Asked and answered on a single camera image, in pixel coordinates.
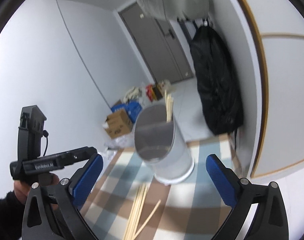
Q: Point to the white wood-trimmed cabinet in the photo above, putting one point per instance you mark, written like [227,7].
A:
[287,105]

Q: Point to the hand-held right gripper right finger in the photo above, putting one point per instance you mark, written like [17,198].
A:
[220,180]

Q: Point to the pile of wooden chopsticks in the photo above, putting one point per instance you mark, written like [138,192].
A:
[137,210]

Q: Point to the checkered blue brown mat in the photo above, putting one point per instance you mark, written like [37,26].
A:
[192,205]

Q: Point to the black yellow paper bag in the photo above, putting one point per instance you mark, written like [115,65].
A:
[157,93]

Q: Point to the grey door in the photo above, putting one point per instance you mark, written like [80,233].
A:
[162,47]

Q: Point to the black metal frame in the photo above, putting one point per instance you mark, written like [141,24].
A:
[187,28]

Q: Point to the grey plastic mailer bags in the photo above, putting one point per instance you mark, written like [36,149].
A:
[116,143]

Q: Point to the person's left forearm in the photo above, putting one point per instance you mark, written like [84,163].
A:
[6,217]

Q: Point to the person's left hand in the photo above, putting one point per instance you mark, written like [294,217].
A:
[21,190]

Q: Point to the red snack bag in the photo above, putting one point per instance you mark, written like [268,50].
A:
[149,92]

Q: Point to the black backpack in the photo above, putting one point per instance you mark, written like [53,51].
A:
[214,80]

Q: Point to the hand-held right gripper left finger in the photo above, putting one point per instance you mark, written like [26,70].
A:
[88,177]

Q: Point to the blue cardboard box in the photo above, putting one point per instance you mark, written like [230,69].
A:
[133,108]

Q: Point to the white plastic utensil holder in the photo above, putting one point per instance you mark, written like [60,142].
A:
[174,160]

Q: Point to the brown cardboard box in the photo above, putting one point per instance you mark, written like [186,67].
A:
[119,126]

